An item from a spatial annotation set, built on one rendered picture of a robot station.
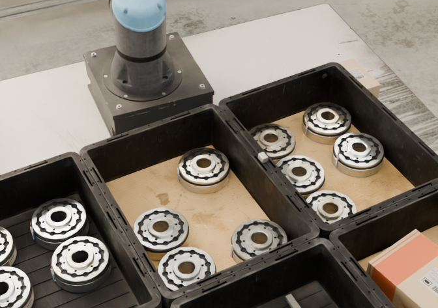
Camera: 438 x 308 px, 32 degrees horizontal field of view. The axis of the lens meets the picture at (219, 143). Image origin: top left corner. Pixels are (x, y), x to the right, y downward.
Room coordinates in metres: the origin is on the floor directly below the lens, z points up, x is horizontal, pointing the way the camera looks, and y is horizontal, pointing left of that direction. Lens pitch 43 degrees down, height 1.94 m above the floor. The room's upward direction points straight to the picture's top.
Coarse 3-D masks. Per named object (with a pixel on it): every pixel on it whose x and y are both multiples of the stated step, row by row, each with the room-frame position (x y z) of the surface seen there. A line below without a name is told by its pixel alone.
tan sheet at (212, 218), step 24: (168, 168) 1.11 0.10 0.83; (120, 192) 1.04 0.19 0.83; (144, 192) 1.04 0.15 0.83; (168, 192) 1.04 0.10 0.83; (192, 192) 1.04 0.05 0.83; (216, 192) 1.04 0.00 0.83; (240, 192) 1.04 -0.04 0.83; (192, 216) 0.98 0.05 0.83; (216, 216) 0.98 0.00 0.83; (240, 216) 0.98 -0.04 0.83; (264, 216) 0.98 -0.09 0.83; (192, 240) 0.92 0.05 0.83; (216, 240) 0.92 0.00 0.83; (216, 264) 0.87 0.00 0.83
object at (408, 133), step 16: (336, 64) 1.33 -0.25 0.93; (288, 80) 1.28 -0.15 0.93; (352, 80) 1.28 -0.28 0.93; (240, 96) 1.22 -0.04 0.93; (368, 96) 1.22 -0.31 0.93; (224, 112) 1.17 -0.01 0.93; (384, 112) 1.17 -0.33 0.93; (240, 128) 1.12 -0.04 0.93; (400, 128) 1.13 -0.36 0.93; (256, 144) 1.08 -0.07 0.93; (416, 144) 1.08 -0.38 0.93; (432, 160) 1.04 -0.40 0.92; (416, 192) 0.95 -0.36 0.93; (304, 208) 0.91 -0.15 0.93; (368, 208) 0.91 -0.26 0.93; (320, 224) 0.88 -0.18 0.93; (336, 224) 0.88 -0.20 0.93
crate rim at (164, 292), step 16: (192, 112) 1.17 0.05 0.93; (144, 128) 1.12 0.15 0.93; (96, 144) 1.08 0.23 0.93; (112, 144) 1.08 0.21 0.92; (240, 144) 1.08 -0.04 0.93; (256, 160) 1.03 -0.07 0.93; (96, 176) 0.99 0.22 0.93; (272, 176) 0.99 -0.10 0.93; (288, 192) 0.95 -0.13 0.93; (112, 208) 0.91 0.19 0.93; (128, 224) 0.87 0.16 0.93; (304, 240) 0.84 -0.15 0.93; (144, 256) 0.82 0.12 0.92; (256, 256) 0.81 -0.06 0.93; (272, 256) 0.81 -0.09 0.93; (224, 272) 0.77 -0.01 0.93; (160, 288) 0.74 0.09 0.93; (192, 288) 0.74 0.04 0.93
